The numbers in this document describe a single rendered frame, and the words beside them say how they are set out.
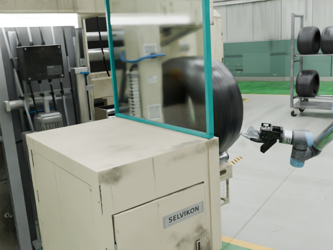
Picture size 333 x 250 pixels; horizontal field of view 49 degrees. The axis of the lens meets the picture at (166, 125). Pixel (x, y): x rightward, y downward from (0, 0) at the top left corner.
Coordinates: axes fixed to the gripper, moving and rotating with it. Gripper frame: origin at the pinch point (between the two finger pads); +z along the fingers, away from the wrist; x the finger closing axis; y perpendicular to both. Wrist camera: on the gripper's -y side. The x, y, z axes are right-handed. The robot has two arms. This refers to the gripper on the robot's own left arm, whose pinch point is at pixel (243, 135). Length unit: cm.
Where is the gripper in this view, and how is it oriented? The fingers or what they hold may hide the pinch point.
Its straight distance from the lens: 202.6
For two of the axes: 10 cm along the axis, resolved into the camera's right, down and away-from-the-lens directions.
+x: -2.1, 5.4, -8.1
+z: -9.8, -1.1, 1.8
